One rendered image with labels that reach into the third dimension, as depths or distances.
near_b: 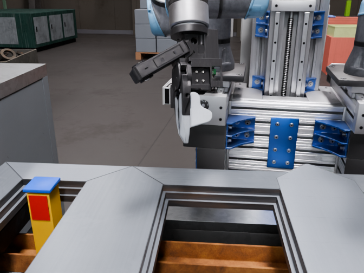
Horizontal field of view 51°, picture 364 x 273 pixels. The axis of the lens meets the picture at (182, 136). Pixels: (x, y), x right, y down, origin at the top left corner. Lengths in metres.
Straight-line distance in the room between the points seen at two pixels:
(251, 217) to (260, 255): 0.19
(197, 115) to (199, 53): 0.11
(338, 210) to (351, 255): 0.14
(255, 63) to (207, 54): 0.71
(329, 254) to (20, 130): 0.90
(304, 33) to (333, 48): 5.34
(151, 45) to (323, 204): 7.00
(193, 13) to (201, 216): 0.60
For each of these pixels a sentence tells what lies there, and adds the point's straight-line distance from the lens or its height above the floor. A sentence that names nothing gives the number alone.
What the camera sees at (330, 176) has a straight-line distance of 0.98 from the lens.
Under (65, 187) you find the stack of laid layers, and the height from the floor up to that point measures 0.85.
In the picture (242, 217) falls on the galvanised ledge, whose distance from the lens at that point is 1.11.
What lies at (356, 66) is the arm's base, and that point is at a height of 1.06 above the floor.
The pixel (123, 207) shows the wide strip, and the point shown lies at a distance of 0.80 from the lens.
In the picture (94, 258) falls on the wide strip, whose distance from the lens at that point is 0.68.
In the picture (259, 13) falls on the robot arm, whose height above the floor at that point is 1.23.
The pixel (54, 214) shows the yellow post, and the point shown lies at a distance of 0.90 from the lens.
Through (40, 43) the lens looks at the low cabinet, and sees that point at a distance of 9.40.
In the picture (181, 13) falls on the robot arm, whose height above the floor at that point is 1.24.
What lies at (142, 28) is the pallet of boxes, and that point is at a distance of 7.70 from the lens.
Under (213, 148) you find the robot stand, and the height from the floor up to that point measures 0.82.
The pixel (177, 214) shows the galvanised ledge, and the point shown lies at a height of 0.68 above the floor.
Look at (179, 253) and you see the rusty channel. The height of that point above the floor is 0.69.
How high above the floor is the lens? 1.28
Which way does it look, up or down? 21 degrees down
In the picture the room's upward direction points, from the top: straight up
